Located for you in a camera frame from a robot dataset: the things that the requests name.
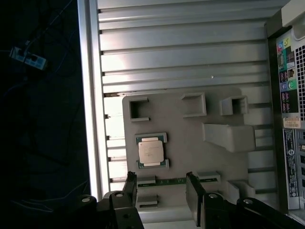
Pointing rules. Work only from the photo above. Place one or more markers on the silver CPU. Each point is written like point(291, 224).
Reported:
point(151, 151)

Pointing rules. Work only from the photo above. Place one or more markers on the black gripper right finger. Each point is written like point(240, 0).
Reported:
point(194, 202)

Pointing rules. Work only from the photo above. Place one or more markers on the open black PC case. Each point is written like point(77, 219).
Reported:
point(300, 62)

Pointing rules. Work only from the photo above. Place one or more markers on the grey power strip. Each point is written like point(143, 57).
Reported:
point(31, 60)

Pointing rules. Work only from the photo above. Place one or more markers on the green RAM stick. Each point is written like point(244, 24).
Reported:
point(170, 182)

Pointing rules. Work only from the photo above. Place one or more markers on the grey parts rack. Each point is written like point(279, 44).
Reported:
point(190, 148)

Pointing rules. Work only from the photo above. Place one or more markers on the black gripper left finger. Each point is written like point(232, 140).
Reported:
point(130, 190)

